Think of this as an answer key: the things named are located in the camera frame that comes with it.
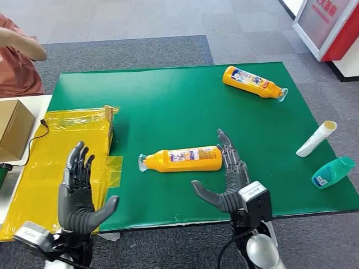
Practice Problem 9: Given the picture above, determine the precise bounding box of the orange bottle with clear cap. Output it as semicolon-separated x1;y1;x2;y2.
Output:
138;146;223;174
222;66;289;103

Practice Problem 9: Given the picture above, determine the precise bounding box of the dark green object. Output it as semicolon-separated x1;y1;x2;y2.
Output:
0;163;14;189

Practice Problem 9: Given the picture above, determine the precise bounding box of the white platform with black edge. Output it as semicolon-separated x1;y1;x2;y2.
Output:
327;37;359;83

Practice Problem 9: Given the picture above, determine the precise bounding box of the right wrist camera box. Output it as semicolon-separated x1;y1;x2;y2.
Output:
238;181;273;229

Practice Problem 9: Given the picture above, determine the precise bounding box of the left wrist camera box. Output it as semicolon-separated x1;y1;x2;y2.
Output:
13;221;55;258

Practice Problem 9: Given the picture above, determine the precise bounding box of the brown cardboard box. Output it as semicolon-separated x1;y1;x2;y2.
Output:
0;99;36;164

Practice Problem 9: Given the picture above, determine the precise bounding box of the teal plastic bottle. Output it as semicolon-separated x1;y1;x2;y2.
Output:
311;156;357;191

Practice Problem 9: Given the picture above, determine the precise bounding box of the yellow plastic sheet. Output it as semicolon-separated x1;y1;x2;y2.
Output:
0;106;124;242

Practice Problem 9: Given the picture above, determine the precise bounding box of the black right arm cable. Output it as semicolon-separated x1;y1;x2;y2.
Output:
217;230;249;269

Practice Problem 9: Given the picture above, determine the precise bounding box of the red and white sign stand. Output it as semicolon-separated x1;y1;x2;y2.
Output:
292;0;359;63

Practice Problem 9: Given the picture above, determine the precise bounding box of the green table mat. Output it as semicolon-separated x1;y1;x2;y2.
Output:
48;61;359;233

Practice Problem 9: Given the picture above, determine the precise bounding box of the white tube with yellow cap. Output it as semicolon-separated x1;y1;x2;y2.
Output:
296;120;338;158

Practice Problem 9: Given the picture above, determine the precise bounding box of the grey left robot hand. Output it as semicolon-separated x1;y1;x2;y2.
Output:
58;141;120;235

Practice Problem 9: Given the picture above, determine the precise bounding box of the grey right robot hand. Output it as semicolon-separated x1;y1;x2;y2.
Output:
191;128;251;215

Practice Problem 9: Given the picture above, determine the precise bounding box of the white side table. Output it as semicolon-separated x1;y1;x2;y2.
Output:
0;94;54;226

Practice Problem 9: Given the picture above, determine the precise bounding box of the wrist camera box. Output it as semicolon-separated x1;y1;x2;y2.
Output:
13;221;55;258
238;181;273;229

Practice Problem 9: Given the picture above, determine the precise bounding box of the thin black cable with plug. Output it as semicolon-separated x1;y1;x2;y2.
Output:
8;118;50;168

